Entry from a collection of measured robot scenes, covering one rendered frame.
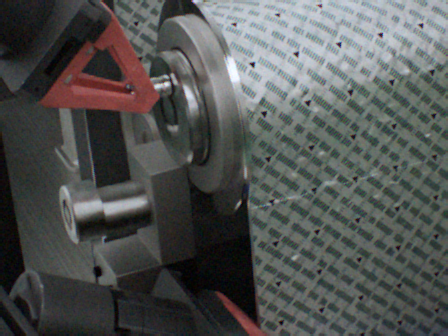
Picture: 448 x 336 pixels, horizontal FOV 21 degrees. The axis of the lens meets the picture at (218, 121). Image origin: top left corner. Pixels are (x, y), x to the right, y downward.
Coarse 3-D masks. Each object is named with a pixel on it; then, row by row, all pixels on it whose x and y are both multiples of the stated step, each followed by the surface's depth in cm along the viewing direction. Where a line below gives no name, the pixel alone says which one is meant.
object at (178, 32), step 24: (168, 24) 76; (192, 24) 74; (168, 48) 77; (192, 48) 73; (216, 72) 72; (216, 96) 71; (216, 120) 72; (216, 144) 73; (192, 168) 79; (216, 168) 74
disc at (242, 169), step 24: (168, 0) 78; (192, 0) 73; (216, 24) 71; (216, 48) 71; (240, 96) 70; (240, 120) 70; (240, 144) 71; (240, 168) 72; (216, 192) 77; (240, 192) 73
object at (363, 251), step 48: (336, 192) 76; (384, 192) 77; (432, 192) 79; (288, 240) 75; (336, 240) 77; (384, 240) 78; (432, 240) 80; (288, 288) 77; (336, 288) 78; (384, 288) 80; (432, 288) 82
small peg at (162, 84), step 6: (150, 78) 74; (156, 78) 74; (162, 78) 74; (168, 78) 74; (126, 84) 74; (132, 84) 74; (156, 84) 74; (162, 84) 74; (168, 84) 74; (126, 90) 74; (132, 90) 73; (156, 90) 74; (162, 90) 74; (168, 90) 74; (162, 96) 74; (168, 96) 75
